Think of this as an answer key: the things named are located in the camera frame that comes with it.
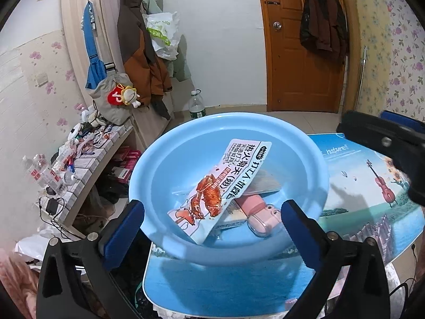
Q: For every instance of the pink earbuds case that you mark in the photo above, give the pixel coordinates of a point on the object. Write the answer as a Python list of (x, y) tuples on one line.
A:
[(265, 221)]

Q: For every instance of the pink patterned cloth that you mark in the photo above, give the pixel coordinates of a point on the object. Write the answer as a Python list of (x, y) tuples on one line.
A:
[(13, 279)]

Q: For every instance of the large clear water bottle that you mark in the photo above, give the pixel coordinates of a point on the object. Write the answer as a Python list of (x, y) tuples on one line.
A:
[(197, 109)]

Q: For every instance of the black bag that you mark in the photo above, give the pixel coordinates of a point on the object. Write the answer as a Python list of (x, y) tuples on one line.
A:
[(132, 265)]

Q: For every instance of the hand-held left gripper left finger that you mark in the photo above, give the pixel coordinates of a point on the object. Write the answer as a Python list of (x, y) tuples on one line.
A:
[(123, 236)]

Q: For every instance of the red heart plush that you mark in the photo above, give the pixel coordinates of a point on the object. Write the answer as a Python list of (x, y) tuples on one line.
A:
[(114, 98)]

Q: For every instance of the brown wooden door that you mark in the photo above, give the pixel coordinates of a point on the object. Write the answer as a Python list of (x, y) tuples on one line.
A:
[(292, 73)]

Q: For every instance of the blue sling bag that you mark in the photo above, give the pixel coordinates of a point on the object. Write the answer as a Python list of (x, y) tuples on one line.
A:
[(91, 56)]

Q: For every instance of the white green-print plastic bag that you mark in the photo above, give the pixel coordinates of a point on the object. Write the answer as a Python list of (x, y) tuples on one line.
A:
[(162, 40)]

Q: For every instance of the teal rim trash bin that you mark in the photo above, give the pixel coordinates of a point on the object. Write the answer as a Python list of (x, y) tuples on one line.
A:
[(137, 297)]

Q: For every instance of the red-label water bottle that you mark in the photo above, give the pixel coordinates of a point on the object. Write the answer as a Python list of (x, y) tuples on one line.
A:
[(31, 172), (48, 174)]

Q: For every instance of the metal pole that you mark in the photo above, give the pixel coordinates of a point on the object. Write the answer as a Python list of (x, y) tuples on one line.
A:
[(362, 73)]

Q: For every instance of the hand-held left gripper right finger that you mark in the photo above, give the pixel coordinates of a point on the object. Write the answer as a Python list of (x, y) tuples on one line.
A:
[(300, 236)]

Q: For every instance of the light blue plastic basin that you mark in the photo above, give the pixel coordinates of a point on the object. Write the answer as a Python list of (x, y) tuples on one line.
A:
[(172, 159)]

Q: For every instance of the white wall socket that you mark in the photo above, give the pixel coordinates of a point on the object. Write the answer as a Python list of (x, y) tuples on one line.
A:
[(41, 79)]

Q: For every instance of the yellow plush doll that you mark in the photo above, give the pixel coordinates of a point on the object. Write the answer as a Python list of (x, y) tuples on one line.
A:
[(131, 94)]

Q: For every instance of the white plastic sack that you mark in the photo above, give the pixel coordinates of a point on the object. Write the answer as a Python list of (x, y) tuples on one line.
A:
[(30, 242)]

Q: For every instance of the brown and orange jacket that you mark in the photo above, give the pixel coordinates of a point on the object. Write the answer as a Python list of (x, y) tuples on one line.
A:
[(132, 40)]

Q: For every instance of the beige floral standing mat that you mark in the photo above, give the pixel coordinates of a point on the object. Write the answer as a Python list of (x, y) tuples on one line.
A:
[(372, 40)]

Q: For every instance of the light wood wardrobe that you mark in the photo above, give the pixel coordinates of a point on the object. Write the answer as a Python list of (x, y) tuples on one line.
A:
[(76, 23)]

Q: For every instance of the pale green coat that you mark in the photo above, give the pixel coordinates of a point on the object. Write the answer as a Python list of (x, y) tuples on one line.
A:
[(181, 69)]

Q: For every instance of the stack of red boxes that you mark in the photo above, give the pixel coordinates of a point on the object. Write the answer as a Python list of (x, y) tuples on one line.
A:
[(128, 159)]

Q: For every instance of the dark brown jacket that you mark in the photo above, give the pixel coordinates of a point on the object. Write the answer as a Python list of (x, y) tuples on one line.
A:
[(322, 23)]

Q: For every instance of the black charger adapter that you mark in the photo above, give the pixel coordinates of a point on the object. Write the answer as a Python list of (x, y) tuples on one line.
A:
[(52, 206)]

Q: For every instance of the grey tote bag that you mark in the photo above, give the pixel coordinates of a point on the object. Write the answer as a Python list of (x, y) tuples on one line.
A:
[(106, 109)]

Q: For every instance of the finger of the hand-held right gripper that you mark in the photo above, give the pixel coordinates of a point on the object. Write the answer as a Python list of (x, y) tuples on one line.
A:
[(375, 133), (398, 118)]

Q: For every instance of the white round gadget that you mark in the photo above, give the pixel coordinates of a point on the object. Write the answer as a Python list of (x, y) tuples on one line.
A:
[(75, 131)]

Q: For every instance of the crayfish print snack packet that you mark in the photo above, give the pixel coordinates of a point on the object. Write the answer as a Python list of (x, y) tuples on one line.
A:
[(232, 162)]

